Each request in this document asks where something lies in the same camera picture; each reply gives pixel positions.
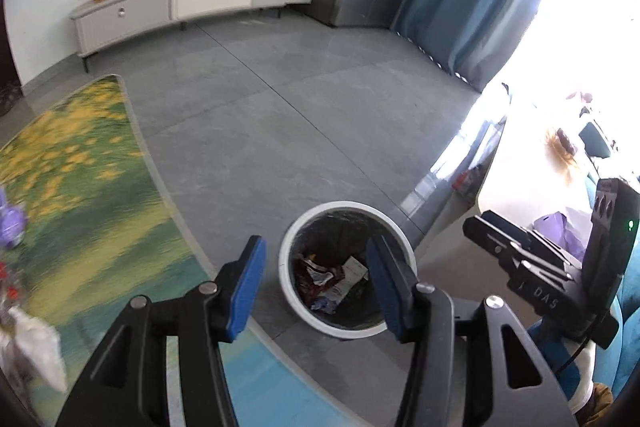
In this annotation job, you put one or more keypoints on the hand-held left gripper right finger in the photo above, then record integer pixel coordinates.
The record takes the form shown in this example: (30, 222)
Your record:
(387, 287)

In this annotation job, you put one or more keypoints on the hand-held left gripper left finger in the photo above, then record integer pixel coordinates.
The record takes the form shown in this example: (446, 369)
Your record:
(245, 292)

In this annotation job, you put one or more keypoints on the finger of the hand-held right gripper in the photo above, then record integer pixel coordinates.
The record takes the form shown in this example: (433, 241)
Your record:
(550, 254)
(492, 229)

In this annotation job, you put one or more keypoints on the white round trash bin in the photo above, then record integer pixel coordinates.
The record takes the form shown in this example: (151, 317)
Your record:
(290, 279)

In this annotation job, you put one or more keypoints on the person's right forearm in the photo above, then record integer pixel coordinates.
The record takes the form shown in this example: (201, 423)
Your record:
(560, 357)

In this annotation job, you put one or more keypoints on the purple plastic bag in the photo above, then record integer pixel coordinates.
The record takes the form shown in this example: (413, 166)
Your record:
(555, 227)

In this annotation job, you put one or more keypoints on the white paper scrap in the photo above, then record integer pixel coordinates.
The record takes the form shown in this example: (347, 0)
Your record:
(352, 277)

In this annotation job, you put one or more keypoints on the crumpled red wrapper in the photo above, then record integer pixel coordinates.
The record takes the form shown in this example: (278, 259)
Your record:
(310, 279)

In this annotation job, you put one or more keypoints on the black bin liner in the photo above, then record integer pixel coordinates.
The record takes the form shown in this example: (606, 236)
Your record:
(340, 229)

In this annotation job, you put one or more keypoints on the brown fuzzy item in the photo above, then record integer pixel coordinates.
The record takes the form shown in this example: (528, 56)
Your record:
(562, 154)

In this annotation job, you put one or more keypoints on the yellow green floral rug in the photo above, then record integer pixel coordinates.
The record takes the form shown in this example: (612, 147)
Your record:
(100, 187)

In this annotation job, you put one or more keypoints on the white crumpled plastic bag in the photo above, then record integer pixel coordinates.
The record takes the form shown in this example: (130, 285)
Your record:
(40, 347)

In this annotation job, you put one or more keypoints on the purple packet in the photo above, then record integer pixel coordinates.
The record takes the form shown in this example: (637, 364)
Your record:
(11, 222)

